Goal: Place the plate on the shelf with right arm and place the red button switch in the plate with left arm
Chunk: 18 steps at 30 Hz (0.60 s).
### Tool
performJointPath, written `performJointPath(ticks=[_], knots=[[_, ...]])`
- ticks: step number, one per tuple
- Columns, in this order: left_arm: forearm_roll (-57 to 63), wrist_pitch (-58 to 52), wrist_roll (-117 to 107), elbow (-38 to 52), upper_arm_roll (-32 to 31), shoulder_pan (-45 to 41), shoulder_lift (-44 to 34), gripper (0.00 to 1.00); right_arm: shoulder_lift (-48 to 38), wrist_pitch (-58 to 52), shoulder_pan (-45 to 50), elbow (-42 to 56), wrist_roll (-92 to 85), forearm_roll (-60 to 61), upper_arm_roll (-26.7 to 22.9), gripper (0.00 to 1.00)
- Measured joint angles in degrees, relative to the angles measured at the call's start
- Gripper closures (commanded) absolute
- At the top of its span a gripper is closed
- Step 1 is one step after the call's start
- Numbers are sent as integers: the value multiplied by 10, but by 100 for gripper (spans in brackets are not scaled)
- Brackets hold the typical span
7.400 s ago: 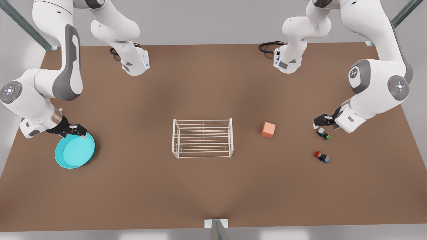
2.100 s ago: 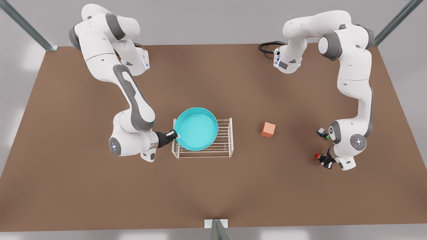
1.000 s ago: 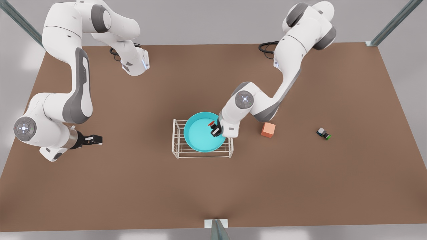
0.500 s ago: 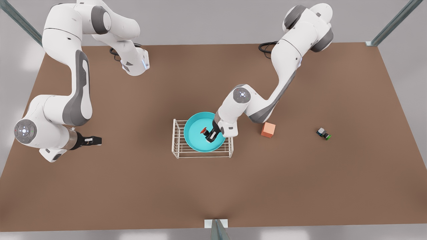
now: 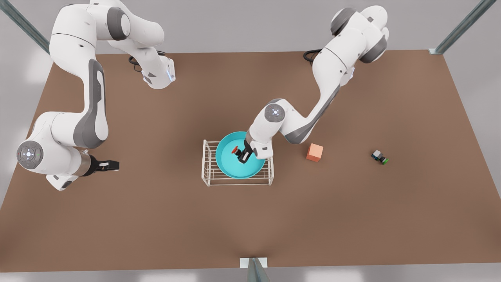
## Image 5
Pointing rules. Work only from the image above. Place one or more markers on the silver frame post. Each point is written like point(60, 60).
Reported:
point(462, 26)
point(254, 268)
point(24, 24)

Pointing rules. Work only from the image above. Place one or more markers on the small green grey toy block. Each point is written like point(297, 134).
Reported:
point(379, 156)

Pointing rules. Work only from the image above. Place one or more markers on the red button switch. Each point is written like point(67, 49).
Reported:
point(235, 150)

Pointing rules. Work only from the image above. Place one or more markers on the teal plate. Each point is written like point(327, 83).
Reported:
point(231, 162)

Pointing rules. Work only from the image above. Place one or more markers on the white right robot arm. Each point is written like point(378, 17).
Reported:
point(70, 78)

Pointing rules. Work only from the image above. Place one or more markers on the orange cube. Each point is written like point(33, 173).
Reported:
point(314, 152)

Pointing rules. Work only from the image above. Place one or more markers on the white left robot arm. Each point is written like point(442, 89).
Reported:
point(332, 66)

